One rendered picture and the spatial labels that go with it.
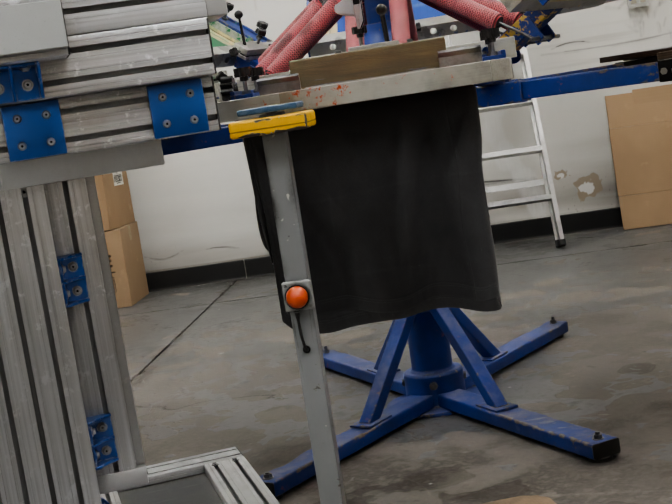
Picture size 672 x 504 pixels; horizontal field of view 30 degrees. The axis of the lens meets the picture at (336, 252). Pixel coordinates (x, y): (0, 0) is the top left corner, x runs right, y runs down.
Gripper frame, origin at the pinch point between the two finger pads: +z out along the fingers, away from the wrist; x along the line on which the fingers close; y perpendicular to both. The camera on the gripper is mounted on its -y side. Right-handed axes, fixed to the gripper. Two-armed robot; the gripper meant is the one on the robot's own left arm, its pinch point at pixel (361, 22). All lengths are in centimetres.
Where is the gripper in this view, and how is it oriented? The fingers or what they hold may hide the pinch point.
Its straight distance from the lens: 288.1
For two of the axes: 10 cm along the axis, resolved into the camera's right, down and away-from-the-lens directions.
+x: -0.8, 1.5, -9.9
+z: 1.6, 9.8, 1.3
